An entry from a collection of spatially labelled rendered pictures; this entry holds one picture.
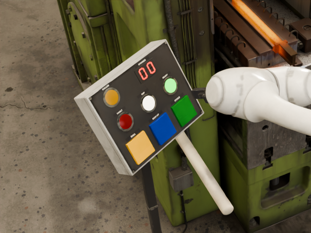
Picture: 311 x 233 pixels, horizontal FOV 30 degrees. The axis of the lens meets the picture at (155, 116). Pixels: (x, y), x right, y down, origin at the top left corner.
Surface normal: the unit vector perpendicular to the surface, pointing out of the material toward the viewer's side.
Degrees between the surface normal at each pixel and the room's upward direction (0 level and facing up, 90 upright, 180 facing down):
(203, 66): 90
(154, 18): 90
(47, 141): 0
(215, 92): 66
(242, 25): 0
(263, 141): 90
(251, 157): 90
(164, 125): 60
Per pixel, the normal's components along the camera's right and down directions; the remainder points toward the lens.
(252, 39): -0.11, -0.72
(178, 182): 0.37, 0.61
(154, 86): 0.58, 0.00
